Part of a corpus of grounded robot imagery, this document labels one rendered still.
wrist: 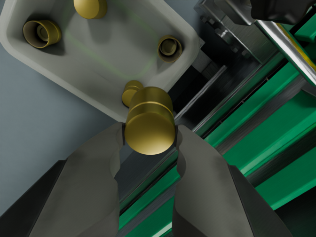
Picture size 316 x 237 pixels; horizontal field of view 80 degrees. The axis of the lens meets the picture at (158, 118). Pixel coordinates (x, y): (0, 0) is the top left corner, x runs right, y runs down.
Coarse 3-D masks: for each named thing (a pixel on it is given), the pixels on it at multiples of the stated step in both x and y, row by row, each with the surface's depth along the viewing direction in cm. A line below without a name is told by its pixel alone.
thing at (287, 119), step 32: (288, 64) 21; (256, 96) 23; (288, 96) 19; (224, 128) 24; (256, 128) 20; (288, 128) 17; (256, 160) 18; (160, 192) 28; (128, 224) 31; (160, 224) 24
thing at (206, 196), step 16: (176, 128) 12; (176, 144) 13; (192, 144) 11; (208, 144) 11; (192, 160) 9; (208, 160) 9; (224, 160) 10; (192, 176) 8; (208, 176) 9; (224, 176) 9; (176, 192) 8; (192, 192) 8; (208, 192) 8; (224, 192) 8; (176, 208) 7; (192, 208) 7; (208, 208) 7; (224, 208) 7; (240, 208) 7; (176, 224) 7; (192, 224) 7; (208, 224) 7; (224, 224) 7; (240, 224) 7
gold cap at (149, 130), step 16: (144, 96) 14; (160, 96) 14; (128, 112) 13; (144, 112) 11; (160, 112) 12; (128, 128) 12; (144, 128) 12; (160, 128) 12; (128, 144) 13; (144, 144) 13; (160, 144) 13
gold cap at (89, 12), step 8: (80, 0) 25; (88, 0) 25; (96, 0) 25; (104, 0) 28; (80, 8) 25; (88, 8) 25; (96, 8) 25; (104, 8) 27; (88, 16) 25; (96, 16) 26
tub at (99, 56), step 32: (32, 0) 24; (64, 0) 28; (128, 0) 28; (160, 0) 22; (0, 32) 24; (64, 32) 30; (96, 32) 30; (128, 32) 30; (160, 32) 31; (192, 32) 24; (32, 64) 26; (64, 64) 30; (96, 64) 33; (128, 64) 33; (160, 64) 33; (96, 96) 29
